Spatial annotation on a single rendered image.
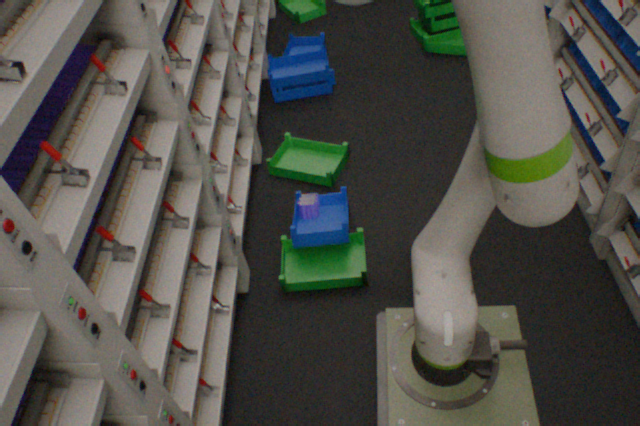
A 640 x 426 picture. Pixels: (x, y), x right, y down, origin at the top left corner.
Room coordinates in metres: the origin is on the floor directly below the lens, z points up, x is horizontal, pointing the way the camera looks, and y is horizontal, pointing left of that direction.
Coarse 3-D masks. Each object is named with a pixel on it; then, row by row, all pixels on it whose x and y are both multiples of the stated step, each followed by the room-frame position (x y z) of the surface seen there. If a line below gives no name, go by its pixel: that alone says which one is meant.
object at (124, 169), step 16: (144, 128) 1.12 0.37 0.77; (128, 144) 1.03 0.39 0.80; (128, 160) 0.98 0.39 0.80; (112, 192) 0.87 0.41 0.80; (128, 192) 0.89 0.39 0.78; (112, 208) 0.83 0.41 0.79; (96, 224) 0.78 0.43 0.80; (96, 240) 0.74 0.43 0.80; (96, 256) 0.71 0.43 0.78; (80, 272) 0.67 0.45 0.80; (96, 272) 0.67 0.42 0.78
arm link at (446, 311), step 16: (432, 272) 0.67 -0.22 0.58; (448, 272) 0.66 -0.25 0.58; (464, 272) 0.66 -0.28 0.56; (416, 288) 0.65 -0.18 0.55; (432, 288) 0.63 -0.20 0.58; (448, 288) 0.62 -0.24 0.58; (464, 288) 0.61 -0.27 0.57; (416, 304) 0.61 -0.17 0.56; (432, 304) 0.59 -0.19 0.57; (448, 304) 0.58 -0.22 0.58; (464, 304) 0.58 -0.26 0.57; (416, 320) 0.58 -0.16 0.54; (432, 320) 0.56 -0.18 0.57; (448, 320) 0.55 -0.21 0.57; (464, 320) 0.54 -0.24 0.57; (416, 336) 0.59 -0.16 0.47; (432, 336) 0.54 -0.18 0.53; (448, 336) 0.53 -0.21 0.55; (464, 336) 0.53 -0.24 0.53; (432, 352) 0.54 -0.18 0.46; (448, 352) 0.53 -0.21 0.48; (464, 352) 0.53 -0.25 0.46; (448, 368) 0.54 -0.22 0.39
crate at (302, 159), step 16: (288, 144) 1.92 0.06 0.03; (304, 144) 1.89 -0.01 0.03; (320, 144) 1.85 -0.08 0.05; (272, 160) 1.78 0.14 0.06; (288, 160) 1.83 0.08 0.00; (304, 160) 1.81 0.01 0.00; (320, 160) 1.79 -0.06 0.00; (336, 160) 1.77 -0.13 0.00; (288, 176) 1.72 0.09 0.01; (304, 176) 1.67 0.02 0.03; (320, 176) 1.63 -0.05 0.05; (336, 176) 1.65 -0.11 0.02
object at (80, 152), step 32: (96, 32) 1.17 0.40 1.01; (128, 32) 1.16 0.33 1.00; (64, 64) 1.05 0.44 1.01; (96, 64) 0.98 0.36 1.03; (128, 64) 1.09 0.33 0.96; (64, 96) 0.94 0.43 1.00; (96, 96) 0.96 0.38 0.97; (128, 96) 0.97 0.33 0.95; (32, 128) 0.84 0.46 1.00; (64, 128) 0.83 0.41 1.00; (96, 128) 0.87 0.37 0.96; (32, 160) 0.75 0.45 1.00; (64, 160) 0.72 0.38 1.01; (96, 160) 0.78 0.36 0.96; (32, 192) 0.67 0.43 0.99; (64, 192) 0.69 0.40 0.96; (96, 192) 0.72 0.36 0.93; (64, 224) 0.62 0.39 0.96; (64, 256) 0.56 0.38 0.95
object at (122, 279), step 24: (168, 120) 1.16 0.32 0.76; (144, 144) 1.06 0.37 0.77; (168, 144) 1.07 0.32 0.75; (168, 168) 1.01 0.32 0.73; (144, 192) 0.90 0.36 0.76; (144, 216) 0.83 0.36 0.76; (120, 240) 0.76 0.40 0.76; (144, 240) 0.76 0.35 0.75; (96, 264) 0.70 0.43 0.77; (120, 264) 0.70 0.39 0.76; (96, 288) 0.65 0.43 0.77; (120, 288) 0.64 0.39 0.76; (120, 312) 0.59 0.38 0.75
